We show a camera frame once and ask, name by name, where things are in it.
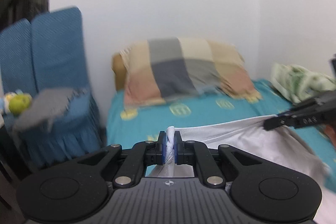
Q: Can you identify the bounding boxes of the white garment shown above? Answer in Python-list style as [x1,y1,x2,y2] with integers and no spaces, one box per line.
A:
[150,116,335,223]

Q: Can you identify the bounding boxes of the green floral blanket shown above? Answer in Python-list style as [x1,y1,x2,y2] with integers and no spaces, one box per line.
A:
[270,63,335,104]

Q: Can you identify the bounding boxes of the teal patterned bed sheet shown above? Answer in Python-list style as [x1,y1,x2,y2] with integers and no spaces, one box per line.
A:
[106,78,336,177]

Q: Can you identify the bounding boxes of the plaid pillow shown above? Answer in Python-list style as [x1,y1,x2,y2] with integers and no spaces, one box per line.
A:
[112,38,261,108]

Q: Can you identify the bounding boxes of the grey cloth on chair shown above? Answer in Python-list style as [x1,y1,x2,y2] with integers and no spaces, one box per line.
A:
[13,88,88,133]

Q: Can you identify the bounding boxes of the green plush toy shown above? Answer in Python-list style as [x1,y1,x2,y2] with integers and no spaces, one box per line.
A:
[3,91,33,115]

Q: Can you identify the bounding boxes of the blue covered chair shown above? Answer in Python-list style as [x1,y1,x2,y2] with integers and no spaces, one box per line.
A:
[1,7,102,169]

